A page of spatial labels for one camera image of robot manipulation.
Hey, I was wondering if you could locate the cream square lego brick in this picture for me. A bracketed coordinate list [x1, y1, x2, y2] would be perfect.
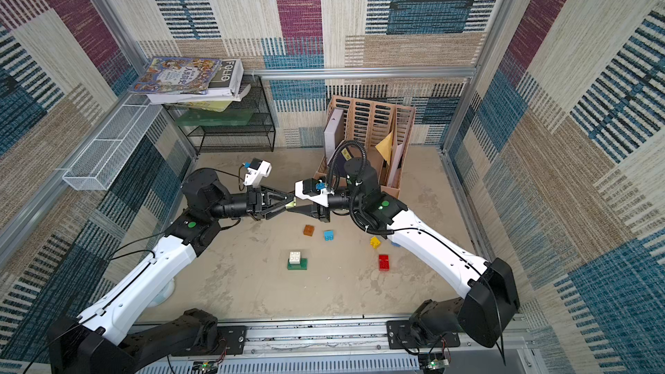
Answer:
[289, 251, 301, 265]

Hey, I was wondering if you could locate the white book in organizer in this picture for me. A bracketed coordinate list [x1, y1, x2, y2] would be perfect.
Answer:
[324, 108, 345, 161]

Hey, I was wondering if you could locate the white wire mesh basket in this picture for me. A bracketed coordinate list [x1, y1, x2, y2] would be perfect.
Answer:
[62, 95, 161, 192]

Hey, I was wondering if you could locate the red lego brick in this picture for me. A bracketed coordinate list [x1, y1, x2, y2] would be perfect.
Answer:
[378, 255, 391, 272]

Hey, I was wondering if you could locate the yellow envelope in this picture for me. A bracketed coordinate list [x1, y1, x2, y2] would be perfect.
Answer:
[375, 132, 394, 166]

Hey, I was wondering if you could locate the black wire shelf rack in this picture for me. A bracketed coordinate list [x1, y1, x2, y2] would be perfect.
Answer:
[165, 75, 276, 155]

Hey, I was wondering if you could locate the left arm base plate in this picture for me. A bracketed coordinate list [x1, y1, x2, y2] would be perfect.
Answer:
[213, 326, 248, 356]

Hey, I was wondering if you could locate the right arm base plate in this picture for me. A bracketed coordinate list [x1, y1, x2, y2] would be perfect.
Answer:
[385, 320, 461, 353]

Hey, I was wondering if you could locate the brown square lego brick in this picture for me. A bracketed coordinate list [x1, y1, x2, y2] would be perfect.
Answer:
[303, 225, 314, 237]

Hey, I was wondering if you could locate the pink desk file organizer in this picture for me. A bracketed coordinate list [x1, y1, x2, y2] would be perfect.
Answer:
[327, 96, 416, 197]

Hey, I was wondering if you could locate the colourful illustrated book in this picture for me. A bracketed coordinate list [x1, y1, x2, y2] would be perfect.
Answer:
[128, 57, 222, 95]

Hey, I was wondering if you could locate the black and white Folio book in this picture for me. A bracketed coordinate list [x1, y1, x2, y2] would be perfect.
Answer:
[145, 59, 251, 104]

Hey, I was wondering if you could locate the yellow lego brick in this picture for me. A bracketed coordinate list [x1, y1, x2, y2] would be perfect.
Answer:
[370, 237, 381, 249]

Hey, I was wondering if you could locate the dark purple book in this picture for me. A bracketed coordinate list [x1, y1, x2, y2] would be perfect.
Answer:
[332, 140, 362, 177]

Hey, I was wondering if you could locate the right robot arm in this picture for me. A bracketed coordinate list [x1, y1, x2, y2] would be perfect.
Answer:
[294, 158, 520, 348]

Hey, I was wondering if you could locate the pale pink folder in organizer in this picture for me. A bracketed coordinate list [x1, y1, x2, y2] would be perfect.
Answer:
[386, 112, 408, 187]

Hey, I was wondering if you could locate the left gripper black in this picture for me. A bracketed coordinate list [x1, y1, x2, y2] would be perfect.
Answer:
[206, 187, 293, 222]

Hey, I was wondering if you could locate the long green lego brick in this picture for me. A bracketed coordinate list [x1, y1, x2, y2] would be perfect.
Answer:
[287, 258, 308, 270]

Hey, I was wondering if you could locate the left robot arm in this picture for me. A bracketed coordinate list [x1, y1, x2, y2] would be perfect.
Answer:
[48, 168, 294, 373]

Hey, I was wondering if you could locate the pale blue round clock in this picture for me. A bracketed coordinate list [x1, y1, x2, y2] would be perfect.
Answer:
[148, 279, 176, 308]

